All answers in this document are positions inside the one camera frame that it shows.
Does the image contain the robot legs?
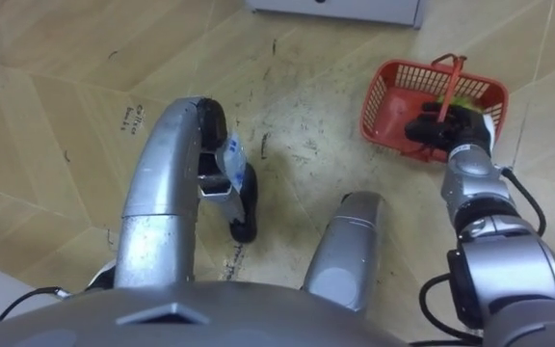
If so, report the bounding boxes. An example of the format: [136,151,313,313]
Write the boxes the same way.
[112,95,387,315]

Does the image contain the robot body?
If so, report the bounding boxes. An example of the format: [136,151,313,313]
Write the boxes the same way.
[0,280,411,347]

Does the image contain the green soft toy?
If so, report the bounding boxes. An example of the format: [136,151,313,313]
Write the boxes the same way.
[443,94,484,115]

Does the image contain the white nightstand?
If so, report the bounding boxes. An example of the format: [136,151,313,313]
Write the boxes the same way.
[245,0,427,30]

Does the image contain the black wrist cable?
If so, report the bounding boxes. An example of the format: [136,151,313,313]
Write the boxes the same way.
[0,285,72,324]
[410,166,547,347]

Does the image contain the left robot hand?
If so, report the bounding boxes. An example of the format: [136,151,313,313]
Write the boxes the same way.
[84,259,118,293]

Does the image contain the red plastic basket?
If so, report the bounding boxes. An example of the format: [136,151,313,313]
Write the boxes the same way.
[358,52,511,164]

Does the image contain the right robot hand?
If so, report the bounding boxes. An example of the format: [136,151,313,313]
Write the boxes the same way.
[404,99,498,158]

